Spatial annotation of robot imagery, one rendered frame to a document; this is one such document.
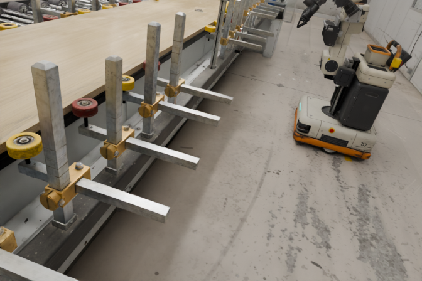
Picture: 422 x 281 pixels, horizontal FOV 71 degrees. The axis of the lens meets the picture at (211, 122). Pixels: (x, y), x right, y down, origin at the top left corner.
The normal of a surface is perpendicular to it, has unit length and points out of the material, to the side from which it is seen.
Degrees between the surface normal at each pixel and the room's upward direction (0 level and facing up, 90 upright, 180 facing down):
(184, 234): 0
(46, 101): 90
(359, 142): 90
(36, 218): 0
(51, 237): 0
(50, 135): 90
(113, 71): 90
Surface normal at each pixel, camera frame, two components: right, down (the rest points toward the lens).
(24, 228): 0.15, -0.85
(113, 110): -0.28, 0.44
